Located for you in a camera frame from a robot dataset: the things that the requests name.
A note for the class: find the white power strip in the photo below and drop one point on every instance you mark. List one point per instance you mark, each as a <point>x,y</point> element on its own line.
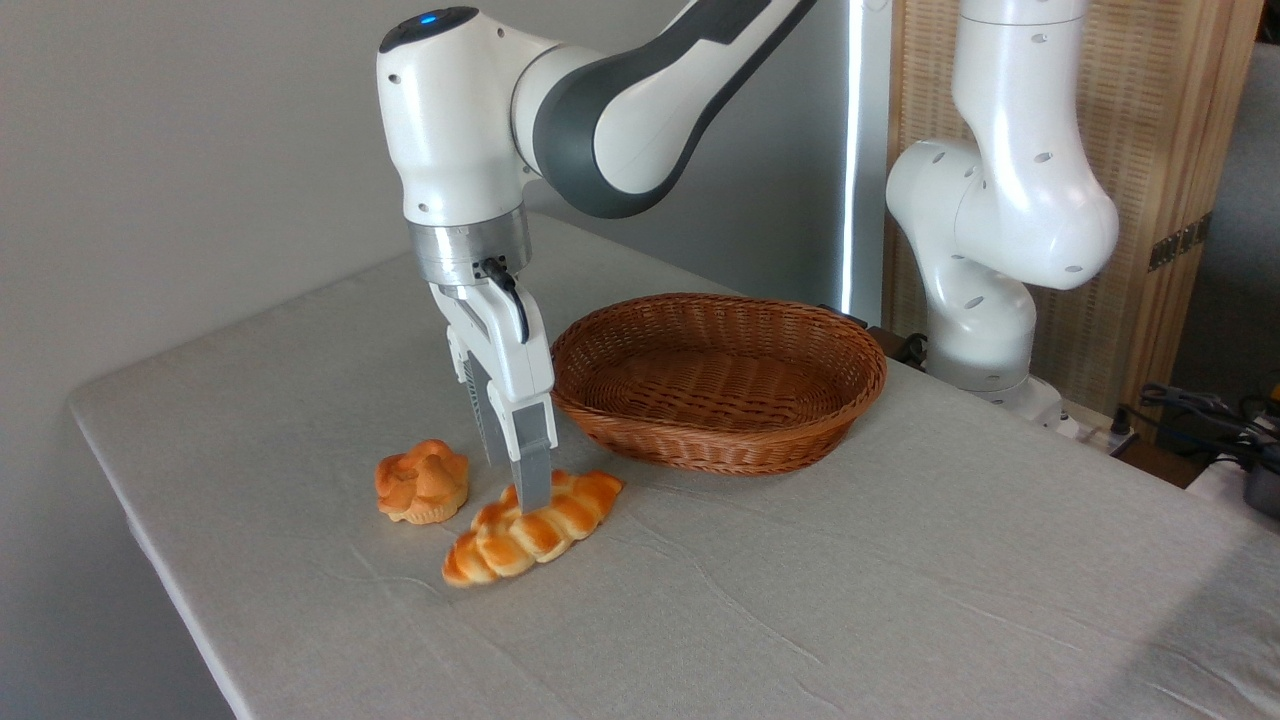
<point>1095,432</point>

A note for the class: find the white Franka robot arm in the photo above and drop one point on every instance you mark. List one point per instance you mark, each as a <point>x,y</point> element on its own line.
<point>460,120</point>

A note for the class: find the white glossy vertical post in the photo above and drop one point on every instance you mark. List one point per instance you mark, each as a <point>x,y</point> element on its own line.
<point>866,150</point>

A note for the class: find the long braided bread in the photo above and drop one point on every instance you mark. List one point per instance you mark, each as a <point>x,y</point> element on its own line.
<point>520,540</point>

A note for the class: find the round flower-shaped bread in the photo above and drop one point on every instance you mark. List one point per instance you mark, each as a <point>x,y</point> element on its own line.
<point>424,484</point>

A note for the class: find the metal screen hinge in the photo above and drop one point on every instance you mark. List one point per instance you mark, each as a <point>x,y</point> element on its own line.
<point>1180,242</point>

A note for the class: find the brown wicker basket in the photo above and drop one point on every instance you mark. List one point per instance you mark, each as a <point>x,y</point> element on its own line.
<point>700,445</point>

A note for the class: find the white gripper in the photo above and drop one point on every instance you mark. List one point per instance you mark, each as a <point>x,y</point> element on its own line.
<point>515,365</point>

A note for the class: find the grey tablecloth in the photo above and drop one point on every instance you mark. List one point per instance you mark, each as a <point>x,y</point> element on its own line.
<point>800,600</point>

